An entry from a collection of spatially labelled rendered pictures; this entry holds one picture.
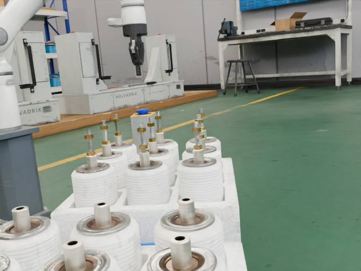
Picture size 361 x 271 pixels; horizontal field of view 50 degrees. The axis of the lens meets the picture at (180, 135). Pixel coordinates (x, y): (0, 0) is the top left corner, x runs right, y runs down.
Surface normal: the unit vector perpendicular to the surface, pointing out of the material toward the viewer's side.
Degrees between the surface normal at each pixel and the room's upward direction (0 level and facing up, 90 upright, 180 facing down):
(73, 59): 90
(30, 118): 90
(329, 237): 0
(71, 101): 90
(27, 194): 90
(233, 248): 0
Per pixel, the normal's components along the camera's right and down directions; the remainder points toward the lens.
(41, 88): 0.82, 0.04
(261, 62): -0.56, 0.19
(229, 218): -0.09, 0.19
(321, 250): -0.08, -0.98
